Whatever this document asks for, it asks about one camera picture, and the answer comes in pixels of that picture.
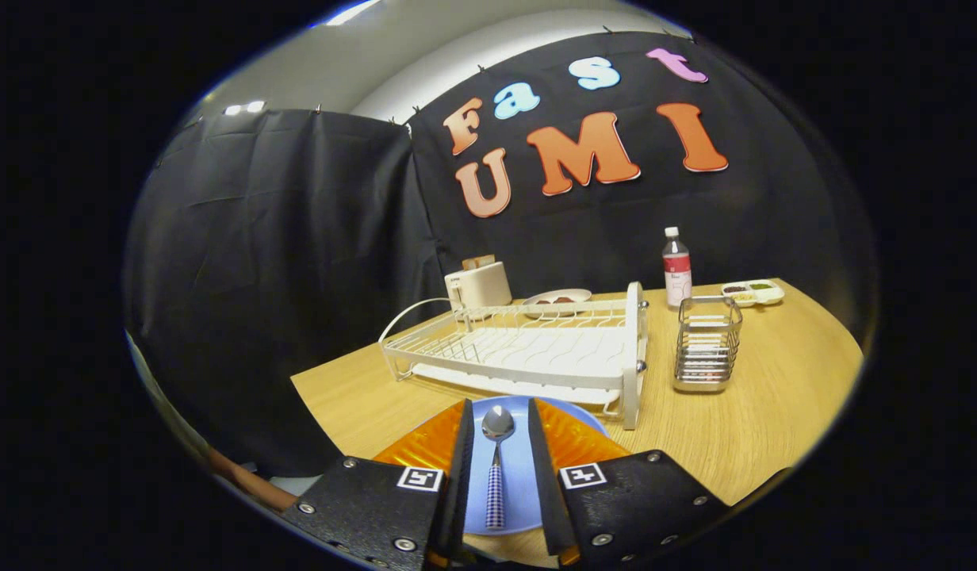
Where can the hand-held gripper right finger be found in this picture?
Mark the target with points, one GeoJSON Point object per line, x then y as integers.
{"type": "Point", "coordinates": [540, 476]}

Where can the blue plate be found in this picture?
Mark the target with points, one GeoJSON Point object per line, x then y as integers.
{"type": "Point", "coordinates": [520, 476]}

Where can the clear bottle with red label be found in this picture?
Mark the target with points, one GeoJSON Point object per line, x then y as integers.
{"type": "Point", "coordinates": [677, 274]}

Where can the black backdrop cloth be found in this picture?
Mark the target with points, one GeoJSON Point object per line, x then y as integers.
{"type": "Point", "coordinates": [298, 277]}

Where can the white oval plate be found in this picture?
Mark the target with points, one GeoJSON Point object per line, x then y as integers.
{"type": "Point", "coordinates": [580, 293]}

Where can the small ceiling light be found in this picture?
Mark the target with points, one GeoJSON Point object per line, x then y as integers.
{"type": "Point", "coordinates": [245, 108]}

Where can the white divided condiment tray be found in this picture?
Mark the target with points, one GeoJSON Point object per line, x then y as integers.
{"type": "Point", "coordinates": [772, 296]}

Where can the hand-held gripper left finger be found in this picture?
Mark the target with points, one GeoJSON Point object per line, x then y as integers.
{"type": "Point", "coordinates": [461, 476]}

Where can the brown toast slices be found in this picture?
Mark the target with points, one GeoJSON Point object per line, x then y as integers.
{"type": "Point", "coordinates": [479, 262]}

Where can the white toaster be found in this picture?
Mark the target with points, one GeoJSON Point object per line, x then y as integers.
{"type": "Point", "coordinates": [484, 287]}

